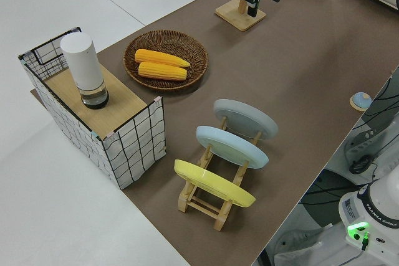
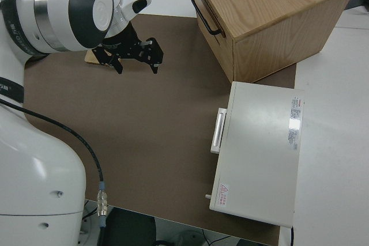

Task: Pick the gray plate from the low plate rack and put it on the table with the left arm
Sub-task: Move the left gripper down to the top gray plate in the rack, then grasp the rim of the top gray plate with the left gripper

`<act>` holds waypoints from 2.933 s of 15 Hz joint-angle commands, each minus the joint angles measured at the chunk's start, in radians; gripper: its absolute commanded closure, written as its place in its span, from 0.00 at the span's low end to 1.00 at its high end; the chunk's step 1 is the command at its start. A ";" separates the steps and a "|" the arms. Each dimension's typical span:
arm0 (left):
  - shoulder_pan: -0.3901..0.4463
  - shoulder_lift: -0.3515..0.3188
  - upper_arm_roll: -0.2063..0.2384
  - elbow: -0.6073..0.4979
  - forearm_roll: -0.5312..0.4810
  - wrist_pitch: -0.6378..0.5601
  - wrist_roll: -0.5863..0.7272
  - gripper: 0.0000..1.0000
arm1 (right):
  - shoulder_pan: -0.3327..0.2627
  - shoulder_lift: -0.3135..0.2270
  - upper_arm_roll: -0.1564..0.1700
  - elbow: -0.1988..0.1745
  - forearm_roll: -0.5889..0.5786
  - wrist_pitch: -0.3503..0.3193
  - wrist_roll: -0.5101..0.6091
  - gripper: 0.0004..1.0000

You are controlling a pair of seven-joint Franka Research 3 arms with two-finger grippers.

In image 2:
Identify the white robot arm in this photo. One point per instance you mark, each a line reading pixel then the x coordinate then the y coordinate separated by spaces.
pixel 43 159

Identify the white toaster oven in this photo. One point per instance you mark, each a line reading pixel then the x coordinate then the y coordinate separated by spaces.
pixel 259 153

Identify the white text label sticker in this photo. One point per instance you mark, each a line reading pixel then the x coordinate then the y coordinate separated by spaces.
pixel 295 122

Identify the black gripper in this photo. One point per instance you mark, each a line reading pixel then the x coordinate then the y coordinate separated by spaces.
pixel 129 47

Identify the red warning sticker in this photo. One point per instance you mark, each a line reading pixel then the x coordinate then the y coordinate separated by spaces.
pixel 224 194

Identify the black object under table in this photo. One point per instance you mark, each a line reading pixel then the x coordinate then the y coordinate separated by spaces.
pixel 129 228

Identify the wooden drawer cabinet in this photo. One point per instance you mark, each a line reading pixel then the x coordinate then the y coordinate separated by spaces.
pixel 268 12

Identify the brown table mat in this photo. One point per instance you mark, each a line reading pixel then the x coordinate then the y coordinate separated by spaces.
pixel 150 130

